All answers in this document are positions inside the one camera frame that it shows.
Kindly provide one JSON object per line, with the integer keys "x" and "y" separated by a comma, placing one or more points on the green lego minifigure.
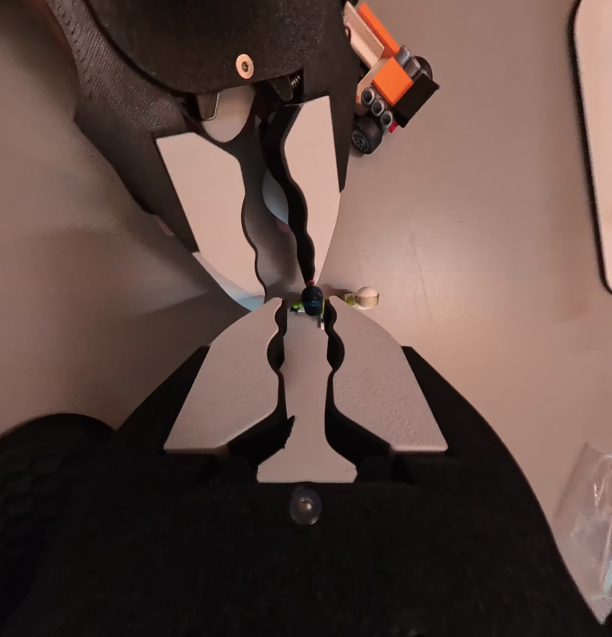
{"x": 366, "y": 296}

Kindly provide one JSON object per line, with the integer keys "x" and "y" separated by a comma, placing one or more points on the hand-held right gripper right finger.
{"x": 390, "y": 398}

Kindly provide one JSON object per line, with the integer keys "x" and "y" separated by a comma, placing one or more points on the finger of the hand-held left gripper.
{"x": 316, "y": 169}
{"x": 211, "y": 199}

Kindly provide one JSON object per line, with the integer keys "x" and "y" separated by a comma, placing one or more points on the blue cap with orange hair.
{"x": 312, "y": 297}

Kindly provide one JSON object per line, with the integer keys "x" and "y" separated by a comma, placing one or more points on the white booklet stand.
{"x": 599, "y": 149}

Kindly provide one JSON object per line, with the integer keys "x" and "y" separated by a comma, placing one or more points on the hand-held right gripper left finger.
{"x": 221, "y": 398}

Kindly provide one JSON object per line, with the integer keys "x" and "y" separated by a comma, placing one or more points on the orange lego race car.
{"x": 390, "y": 75}

